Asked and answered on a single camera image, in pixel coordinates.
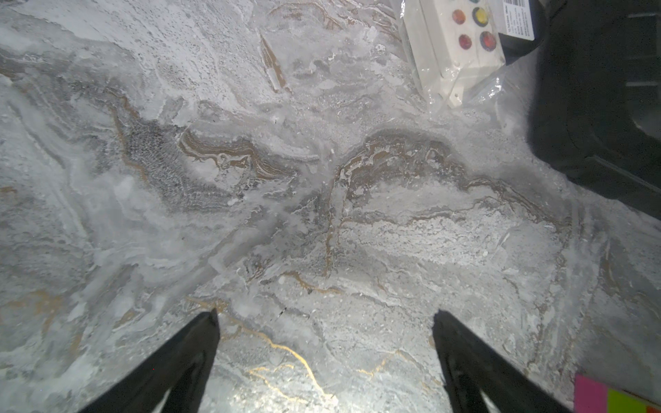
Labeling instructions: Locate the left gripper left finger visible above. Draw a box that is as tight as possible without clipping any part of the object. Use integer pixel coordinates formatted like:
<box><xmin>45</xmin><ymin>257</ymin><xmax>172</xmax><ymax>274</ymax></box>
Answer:
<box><xmin>82</xmin><ymin>310</ymin><xmax>220</xmax><ymax>412</ymax></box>

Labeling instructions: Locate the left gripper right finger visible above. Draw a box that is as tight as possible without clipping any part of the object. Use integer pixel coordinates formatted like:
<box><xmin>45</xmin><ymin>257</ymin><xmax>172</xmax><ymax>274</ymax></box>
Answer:
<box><xmin>432</xmin><ymin>311</ymin><xmax>569</xmax><ymax>412</ymax></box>

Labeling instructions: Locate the pink lego brick upturned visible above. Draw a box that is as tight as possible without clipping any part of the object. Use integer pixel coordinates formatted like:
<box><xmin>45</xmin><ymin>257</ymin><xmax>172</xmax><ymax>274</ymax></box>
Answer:
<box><xmin>573</xmin><ymin>374</ymin><xmax>609</xmax><ymax>413</ymax></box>

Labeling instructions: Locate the lime lego brick upturned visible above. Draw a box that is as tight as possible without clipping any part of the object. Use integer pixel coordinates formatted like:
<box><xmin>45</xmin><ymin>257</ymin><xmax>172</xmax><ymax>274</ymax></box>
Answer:
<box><xmin>607</xmin><ymin>389</ymin><xmax>647</xmax><ymax>413</ymax></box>

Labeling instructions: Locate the black plastic tool case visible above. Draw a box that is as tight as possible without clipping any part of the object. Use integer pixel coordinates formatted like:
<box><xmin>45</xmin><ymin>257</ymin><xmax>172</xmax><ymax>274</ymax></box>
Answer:
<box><xmin>528</xmin><ymin>1</ymin><xmax>660</xmax><ymax>218</ymax></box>

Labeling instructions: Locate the white remote control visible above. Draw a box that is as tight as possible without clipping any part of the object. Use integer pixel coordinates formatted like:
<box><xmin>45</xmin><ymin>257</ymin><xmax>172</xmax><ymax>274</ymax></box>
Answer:
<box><xmin>399</xmin><ymin>0</ymin><xmax>505</xmax><ymax>108</ymax></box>

